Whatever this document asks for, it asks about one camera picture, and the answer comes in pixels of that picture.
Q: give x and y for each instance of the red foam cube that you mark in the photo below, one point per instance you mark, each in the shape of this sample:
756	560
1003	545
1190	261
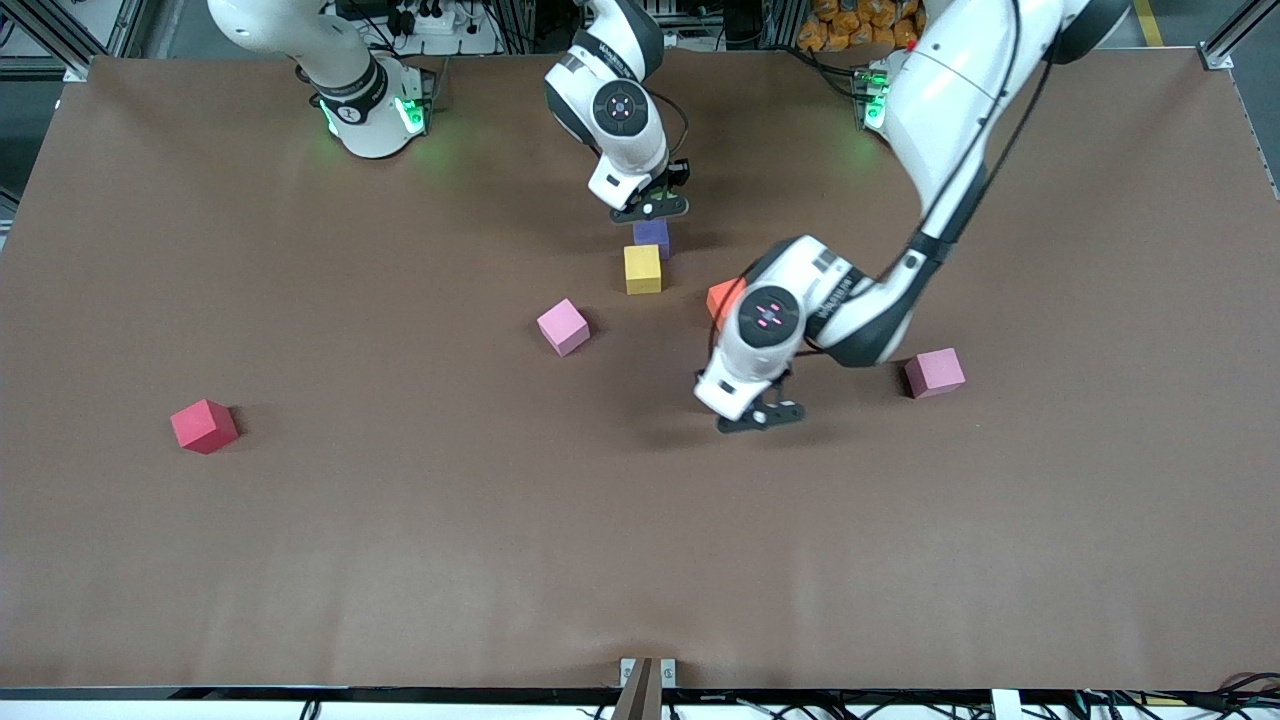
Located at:
203	422

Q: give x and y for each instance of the pile of orange objects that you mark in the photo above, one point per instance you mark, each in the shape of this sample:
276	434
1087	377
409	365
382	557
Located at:
850	25

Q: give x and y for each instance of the pink foam cube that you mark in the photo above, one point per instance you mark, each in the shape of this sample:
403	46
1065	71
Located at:
563	325
935	370

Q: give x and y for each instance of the yellow foam cube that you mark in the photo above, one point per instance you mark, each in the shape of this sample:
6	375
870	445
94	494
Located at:
642	265

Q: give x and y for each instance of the orange foam cube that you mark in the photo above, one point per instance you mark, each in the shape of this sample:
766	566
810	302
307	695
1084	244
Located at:
720	298

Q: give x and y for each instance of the aluminium frame profile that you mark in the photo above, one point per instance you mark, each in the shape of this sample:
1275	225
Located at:
1235	35
60	35

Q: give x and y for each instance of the purple foam cube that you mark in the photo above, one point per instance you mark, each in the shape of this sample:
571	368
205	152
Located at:
652	235

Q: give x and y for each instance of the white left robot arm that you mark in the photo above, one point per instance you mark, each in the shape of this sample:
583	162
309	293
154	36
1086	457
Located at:
950	100

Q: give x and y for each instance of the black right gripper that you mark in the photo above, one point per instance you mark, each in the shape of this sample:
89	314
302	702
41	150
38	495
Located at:
678	172

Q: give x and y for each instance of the white power strip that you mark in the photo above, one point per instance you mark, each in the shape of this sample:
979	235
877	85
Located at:
680	40
435	22

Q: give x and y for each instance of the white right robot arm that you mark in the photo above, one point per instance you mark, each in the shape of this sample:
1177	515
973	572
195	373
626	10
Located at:
350	100

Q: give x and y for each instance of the brown paper table cover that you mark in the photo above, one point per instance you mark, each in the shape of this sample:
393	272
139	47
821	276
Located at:
640	550

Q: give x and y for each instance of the white table edge bracket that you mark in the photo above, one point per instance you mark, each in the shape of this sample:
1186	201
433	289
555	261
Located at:
1006	705

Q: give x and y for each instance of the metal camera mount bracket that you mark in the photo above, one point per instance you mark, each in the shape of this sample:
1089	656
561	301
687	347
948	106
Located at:
645	690

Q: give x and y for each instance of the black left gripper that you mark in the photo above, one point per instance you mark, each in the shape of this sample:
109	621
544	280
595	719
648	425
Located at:
780	381

